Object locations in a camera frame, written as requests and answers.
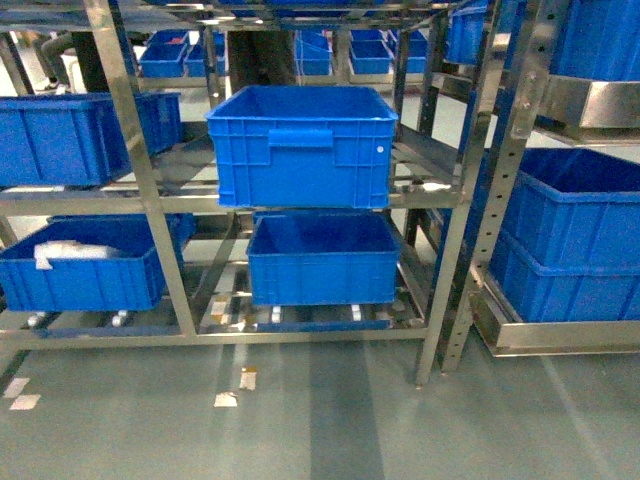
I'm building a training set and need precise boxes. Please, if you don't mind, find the blue crate left bottom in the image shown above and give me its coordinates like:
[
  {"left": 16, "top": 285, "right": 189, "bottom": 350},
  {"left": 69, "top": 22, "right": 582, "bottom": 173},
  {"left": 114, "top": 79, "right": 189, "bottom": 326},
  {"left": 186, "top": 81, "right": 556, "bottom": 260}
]
[{"left": 1, "top": 214, "right": 166, "bottom": 312}]

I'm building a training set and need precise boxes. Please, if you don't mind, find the white foam packing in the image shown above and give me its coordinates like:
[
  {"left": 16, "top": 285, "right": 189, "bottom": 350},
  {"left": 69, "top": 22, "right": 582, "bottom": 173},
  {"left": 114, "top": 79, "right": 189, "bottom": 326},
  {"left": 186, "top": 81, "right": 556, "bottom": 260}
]
[{"left": 33, "top": 240, "right": 127, "bottom": 270}]

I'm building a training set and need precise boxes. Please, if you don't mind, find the blue crate right upper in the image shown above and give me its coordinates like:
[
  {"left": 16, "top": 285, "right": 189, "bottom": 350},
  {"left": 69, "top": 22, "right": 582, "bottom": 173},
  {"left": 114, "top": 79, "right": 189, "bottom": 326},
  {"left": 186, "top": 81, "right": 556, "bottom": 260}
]
[{"left": 502, "top": 148, "right": 639, "bottom": 269}]

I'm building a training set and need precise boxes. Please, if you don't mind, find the blue crate left middle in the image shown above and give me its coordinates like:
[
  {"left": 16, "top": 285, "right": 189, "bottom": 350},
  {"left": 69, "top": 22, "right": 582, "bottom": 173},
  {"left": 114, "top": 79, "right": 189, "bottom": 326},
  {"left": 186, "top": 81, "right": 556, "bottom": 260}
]
[{"left": 0, "top": 91, "right": 183, "bottom": 188}]

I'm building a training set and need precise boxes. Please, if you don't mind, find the blue crate right lower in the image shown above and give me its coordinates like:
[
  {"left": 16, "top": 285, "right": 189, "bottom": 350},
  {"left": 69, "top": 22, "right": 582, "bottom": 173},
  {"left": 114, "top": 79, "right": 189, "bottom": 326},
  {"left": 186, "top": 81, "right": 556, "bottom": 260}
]
[{"left": 489, "top": 232, "right": 639, "bottom": 323}]

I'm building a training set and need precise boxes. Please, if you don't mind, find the steel shelf rack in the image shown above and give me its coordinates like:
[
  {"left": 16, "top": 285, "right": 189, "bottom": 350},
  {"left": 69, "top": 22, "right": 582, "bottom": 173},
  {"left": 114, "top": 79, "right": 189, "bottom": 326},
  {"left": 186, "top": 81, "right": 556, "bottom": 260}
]
[
  {"left": 440, "top": 1, "right": 639, "bottom": 372},
  {"left": 0, "top": 0, "right": 501, "bottom": 387}
]

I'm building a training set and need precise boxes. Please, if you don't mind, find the blue crate below target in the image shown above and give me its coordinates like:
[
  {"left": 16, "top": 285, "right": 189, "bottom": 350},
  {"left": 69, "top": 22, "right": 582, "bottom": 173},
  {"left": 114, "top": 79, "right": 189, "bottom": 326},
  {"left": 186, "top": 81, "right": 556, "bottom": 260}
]
[{"left": 247, "top": 211, "right": 401, "bottom": 306}]

